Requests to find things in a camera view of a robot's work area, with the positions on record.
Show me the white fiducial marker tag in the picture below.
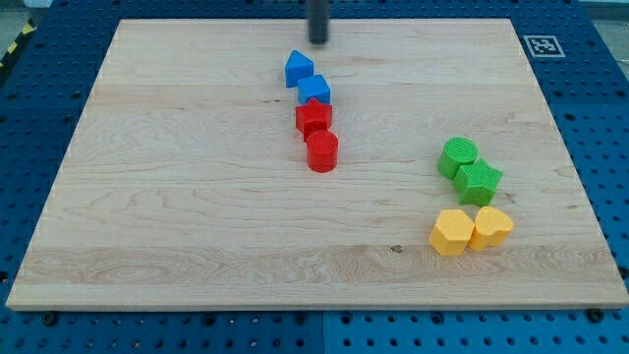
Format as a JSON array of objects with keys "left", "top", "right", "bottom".
[{"left": 523, "top": 34, "right": 565, "bottom": 58}]

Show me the red cylinder block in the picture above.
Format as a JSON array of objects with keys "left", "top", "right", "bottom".
[{"left": 306, "top": 130, "right": 339, "bottom": 173}]

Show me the yellow heart block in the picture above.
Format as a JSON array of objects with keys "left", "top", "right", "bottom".
[{"left": 468, "top": 206, "right": 514, "bottom": 251}]

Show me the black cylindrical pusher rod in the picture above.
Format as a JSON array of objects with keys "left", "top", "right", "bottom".
[{"left": 306, "top": 0, "right": 330, "bottom": 45}]

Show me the red star block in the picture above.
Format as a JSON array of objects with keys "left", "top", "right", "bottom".
[{"left": 295, "top": 98, "right": 333, "bottom": 141}]

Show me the green cylinder block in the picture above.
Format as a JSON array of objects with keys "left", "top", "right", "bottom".
[{"left": 437, "top": 137, "right": 479, "bottom": 180}]

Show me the blue triangle block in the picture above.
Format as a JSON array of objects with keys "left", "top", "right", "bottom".
[{"left": 284, "top": 50, "right": 315, "bottom": 88}]

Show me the light wooden board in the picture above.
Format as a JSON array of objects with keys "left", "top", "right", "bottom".
[{"left": 7, "top": 19, "right": 628, "bottom": 311}]

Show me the green star block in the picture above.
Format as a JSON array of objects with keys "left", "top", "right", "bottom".
[{"left": 453, "top": 158, "right": 503, "bottom": 207}]

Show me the blue cube block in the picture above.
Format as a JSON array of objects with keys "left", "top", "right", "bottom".
[{"left": 298, "top": 75, "right": 331, "bottom": 104}]

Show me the yellow pentagon block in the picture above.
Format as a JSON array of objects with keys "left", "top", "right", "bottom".
[{"left": 429, "top": 209, "right": 475, "bottom": 256}]

